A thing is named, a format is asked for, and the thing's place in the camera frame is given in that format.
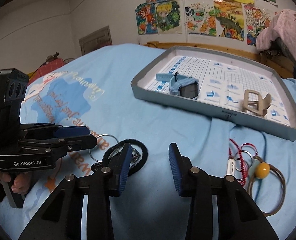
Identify black braided hair tie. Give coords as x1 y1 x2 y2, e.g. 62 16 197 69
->
102 138 149 177

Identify large silver key ring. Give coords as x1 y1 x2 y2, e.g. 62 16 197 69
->
88 133 119 164

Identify person's left hand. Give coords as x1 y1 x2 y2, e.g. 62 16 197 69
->
0 171 32 194

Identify light blue printed bedsheet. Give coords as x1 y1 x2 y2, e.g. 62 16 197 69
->
0 44 296 239

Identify red checked bag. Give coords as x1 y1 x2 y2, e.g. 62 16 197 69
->
28 52 64 85

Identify light blue smart watch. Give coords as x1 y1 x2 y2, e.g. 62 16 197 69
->
156 72 200 99

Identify grey door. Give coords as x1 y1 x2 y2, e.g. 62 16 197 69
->
79 26 112 55

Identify beige hair claw clip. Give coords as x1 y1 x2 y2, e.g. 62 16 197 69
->
242 89 272 117

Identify grey cardboard tray box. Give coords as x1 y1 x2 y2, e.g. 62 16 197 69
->
131 46 296 141

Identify colourful children's drawings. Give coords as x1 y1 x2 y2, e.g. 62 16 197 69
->
135 0 277 46

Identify pink floral blanket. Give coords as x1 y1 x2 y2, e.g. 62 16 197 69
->
256 9 296 62

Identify brown hair tie yellow bead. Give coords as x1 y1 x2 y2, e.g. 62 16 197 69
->
246 155 286 217

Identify wooden bed frame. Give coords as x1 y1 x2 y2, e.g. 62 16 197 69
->
145 41 294 78

